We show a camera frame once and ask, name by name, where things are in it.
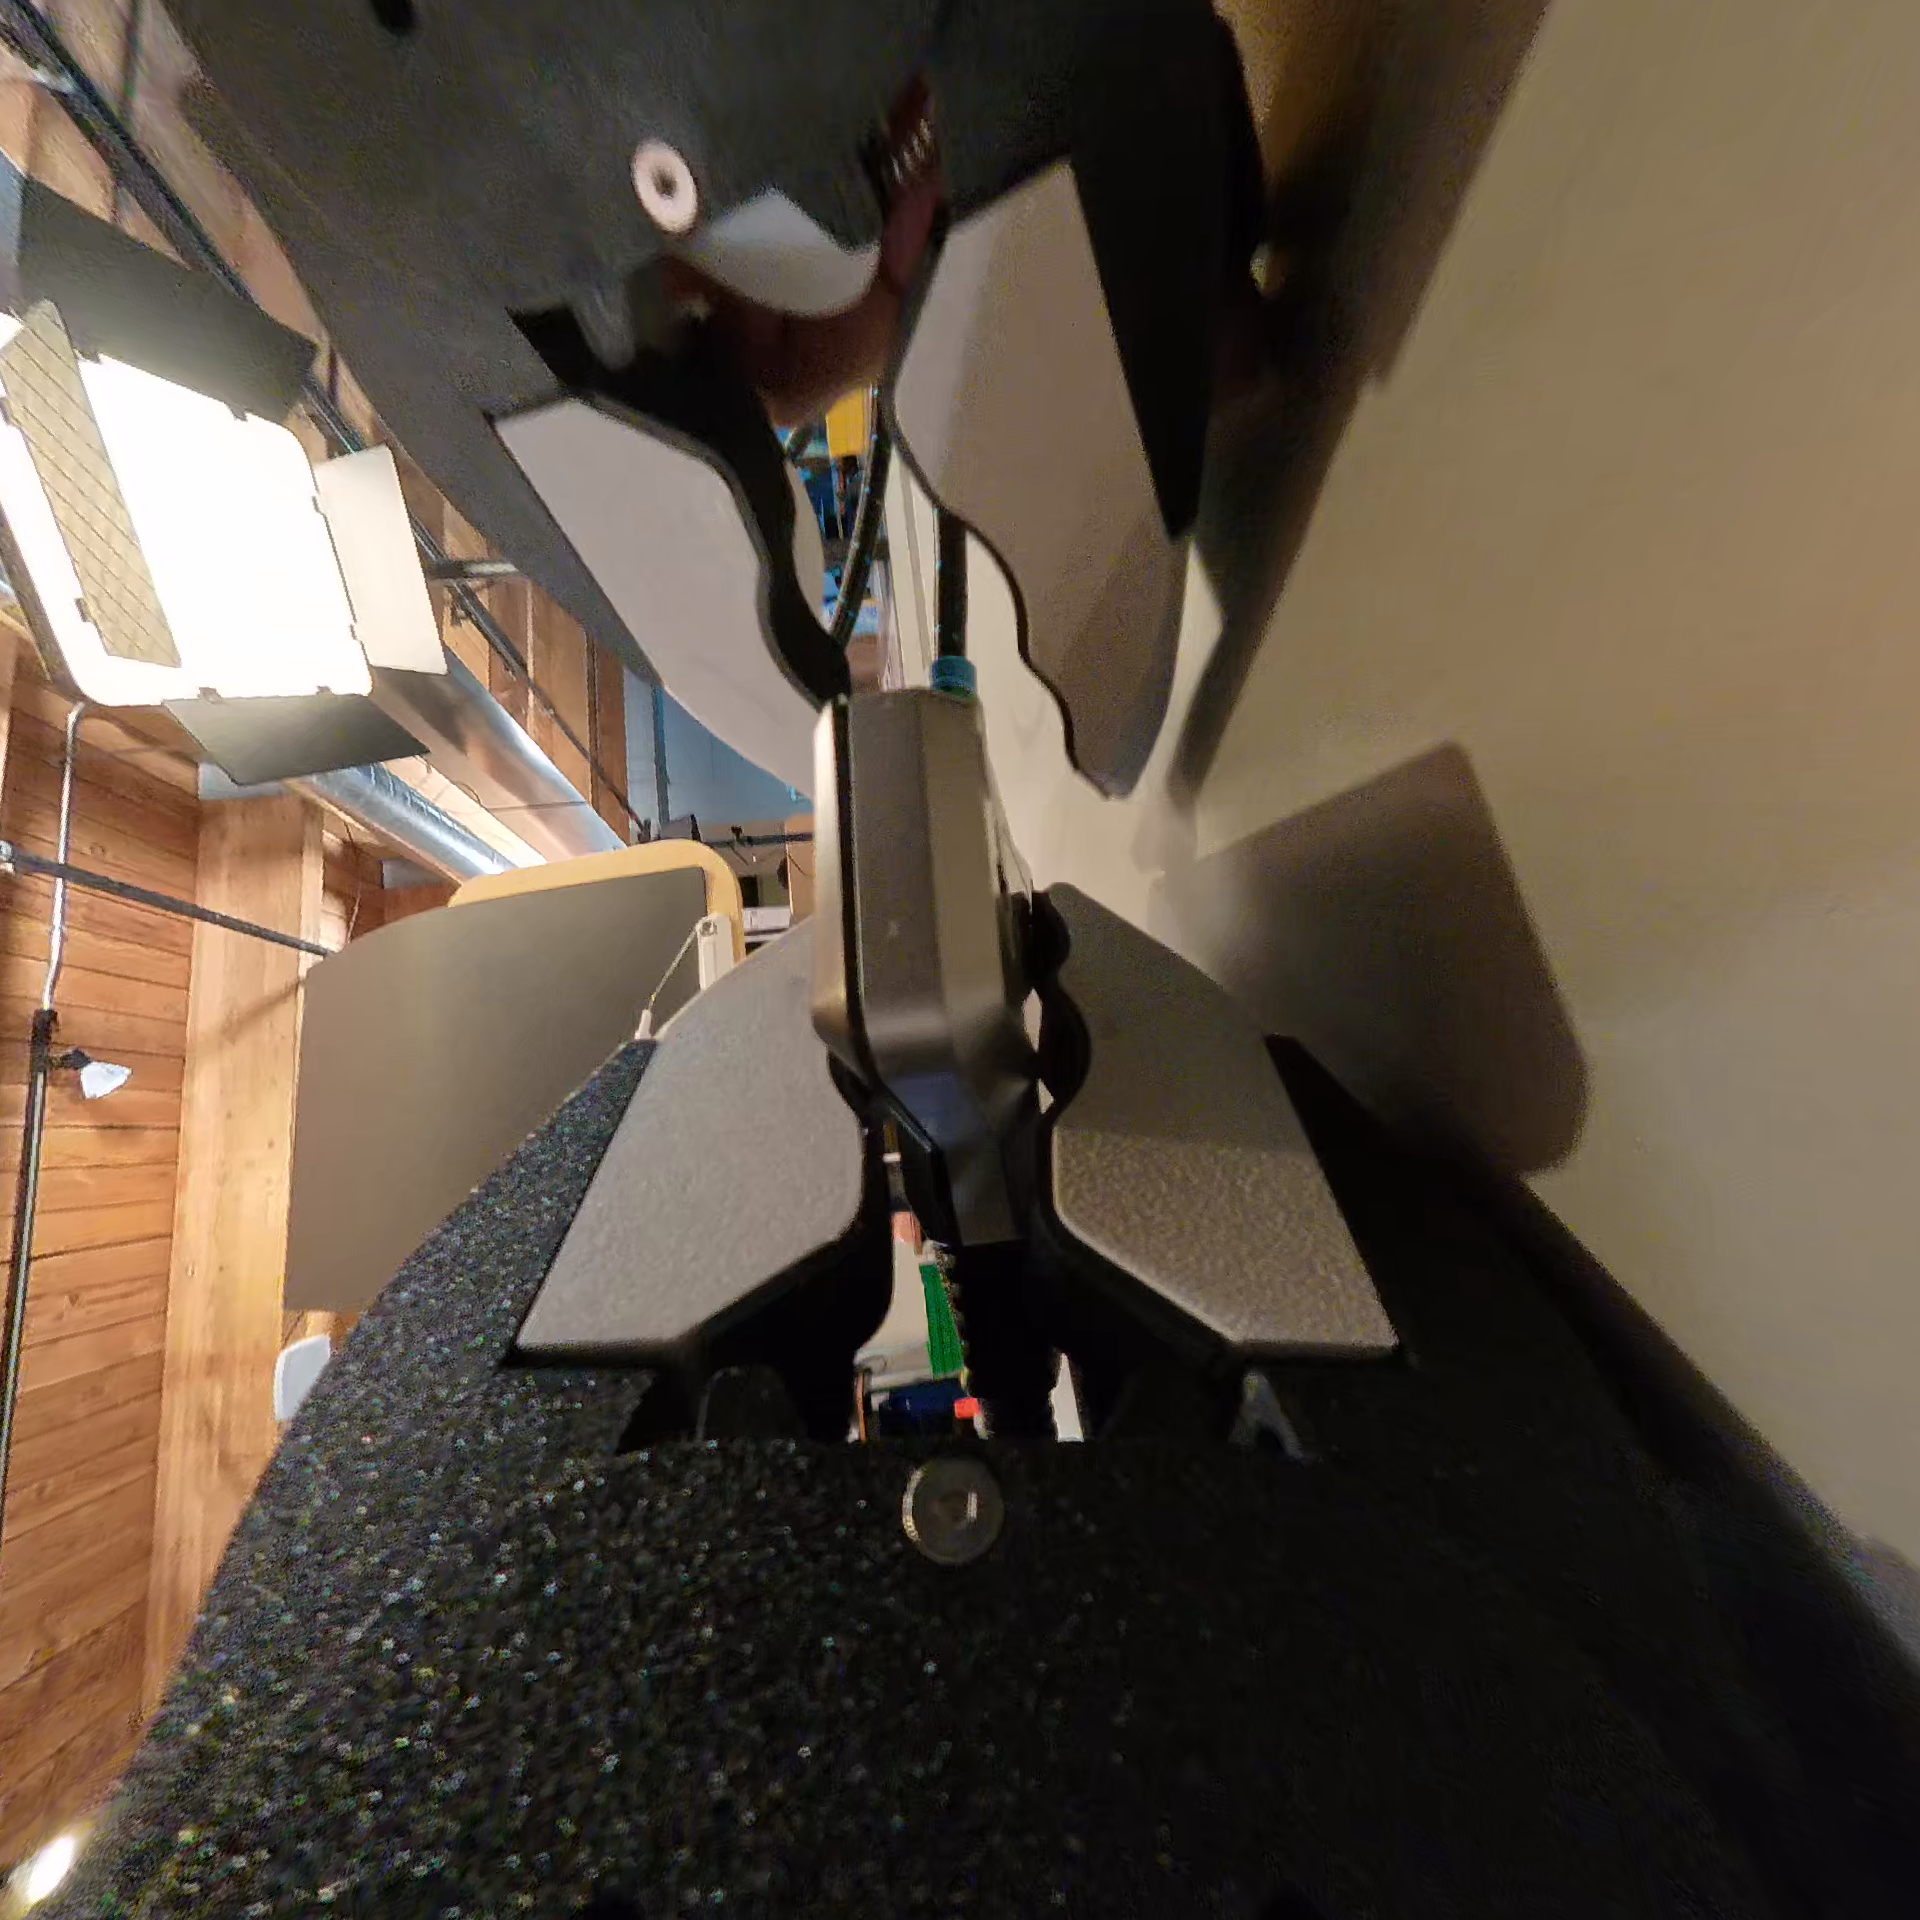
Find black ceiling rod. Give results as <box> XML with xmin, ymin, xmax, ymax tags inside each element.
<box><xmin>0</xmin><ymin>838</ymin><xmax>339</xmax><ymax>962</ymax></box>

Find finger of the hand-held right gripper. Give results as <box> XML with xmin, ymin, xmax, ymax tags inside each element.
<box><xmin>881</xmin><ymin>161</ymin><xmax>1197</xmax><ymax>801</ymax></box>
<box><xmin>492</xmin><ymin>359</ymin><xmax>860</xmax><ymax>801</ymax></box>

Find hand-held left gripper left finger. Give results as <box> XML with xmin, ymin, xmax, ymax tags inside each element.
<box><xmin>511</xmin><ymin>930</ymin><xmax>897</xmax><ymax>1439</ymax></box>

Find studio light panel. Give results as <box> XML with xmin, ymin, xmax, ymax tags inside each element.
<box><xmin>0</xmin><ymin>180</ymin><xmax>452</xmax><ymax>789</ymax></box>

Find black usb cable green plugs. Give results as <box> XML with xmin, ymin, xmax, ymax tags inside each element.
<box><xmin>824</xmin><ymin>427</ymin><xmax>980</xmax><ymax>705</ymax></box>

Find person's right hand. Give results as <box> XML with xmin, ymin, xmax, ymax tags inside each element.
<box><xmin>743</xmin><ymin>251</ymin><xmax>923</xmax><ymax>431</ymax></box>

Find silver grey usb hub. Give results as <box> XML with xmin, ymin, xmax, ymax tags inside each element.
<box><xmin>809</xmin><ymin>687</ymin><xmax>1040</xmax><ymax>1251</ymax></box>

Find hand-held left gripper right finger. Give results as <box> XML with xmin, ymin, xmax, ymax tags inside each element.
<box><xmin>1025</xmin><ymin>881</ymin><xmax>1400</xmax><ymax>1434</ymax></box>

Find silver ventilation duct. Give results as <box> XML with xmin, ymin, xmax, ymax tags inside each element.
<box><xmin>292</xmin><ymin>652</ymin><xmax>632</xmax><ymax>886</ymax></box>

